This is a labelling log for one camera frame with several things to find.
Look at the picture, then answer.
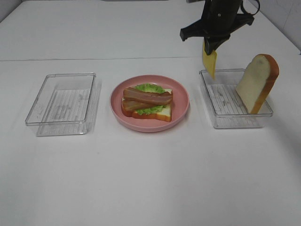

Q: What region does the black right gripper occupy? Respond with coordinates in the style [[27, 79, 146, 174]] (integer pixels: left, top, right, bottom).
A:
[[180, 0, 254, 55]]

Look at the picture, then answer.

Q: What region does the yellow cheese slice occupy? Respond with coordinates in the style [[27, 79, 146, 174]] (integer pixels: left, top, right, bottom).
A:
[[202, 40, 217, 80]]

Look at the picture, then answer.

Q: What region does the green lettuce leaf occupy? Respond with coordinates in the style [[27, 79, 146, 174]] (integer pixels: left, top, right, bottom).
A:
[[134, 83, 166, 115]]

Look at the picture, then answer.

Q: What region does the bacon strip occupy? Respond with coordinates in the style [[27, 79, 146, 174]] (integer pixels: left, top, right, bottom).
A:
[[122, 100, 153, 111], [123, 87, 173, 105]]

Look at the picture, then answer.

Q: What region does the clear right plastic tray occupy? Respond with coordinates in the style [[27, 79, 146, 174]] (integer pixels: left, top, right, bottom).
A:
[[199, 69, 273, 129]]

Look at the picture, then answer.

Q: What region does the clear plastic tray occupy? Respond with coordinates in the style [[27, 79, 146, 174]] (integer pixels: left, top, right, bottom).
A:
[[199, 69, 273, 129], [25, 73, 99, 137]]

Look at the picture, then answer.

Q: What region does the pink round plate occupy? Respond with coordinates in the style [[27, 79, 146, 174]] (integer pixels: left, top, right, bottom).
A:
[[110, 75, 190, 132]]

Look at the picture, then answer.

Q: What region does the clear left plastic tray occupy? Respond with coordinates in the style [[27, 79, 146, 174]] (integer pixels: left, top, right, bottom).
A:
[[25, 73, 99, 137]]

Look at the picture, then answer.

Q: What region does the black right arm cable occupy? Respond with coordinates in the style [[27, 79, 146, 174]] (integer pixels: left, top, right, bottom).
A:
[[239, 0, 261, 17]]

